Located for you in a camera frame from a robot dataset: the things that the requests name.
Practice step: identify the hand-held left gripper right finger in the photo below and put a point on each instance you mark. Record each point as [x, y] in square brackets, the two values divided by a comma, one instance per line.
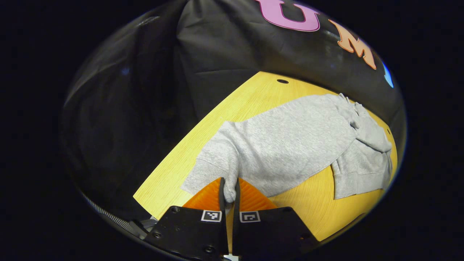
[268, 235]

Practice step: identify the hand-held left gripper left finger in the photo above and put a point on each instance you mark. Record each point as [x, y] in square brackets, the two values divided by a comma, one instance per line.
[188, 235]

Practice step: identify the grey zip-neck sweatshirt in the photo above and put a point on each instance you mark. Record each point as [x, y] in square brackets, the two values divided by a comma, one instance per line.
[290, 145]

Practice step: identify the black backdrop cloth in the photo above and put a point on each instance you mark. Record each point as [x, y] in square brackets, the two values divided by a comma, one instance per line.
[217, 54]

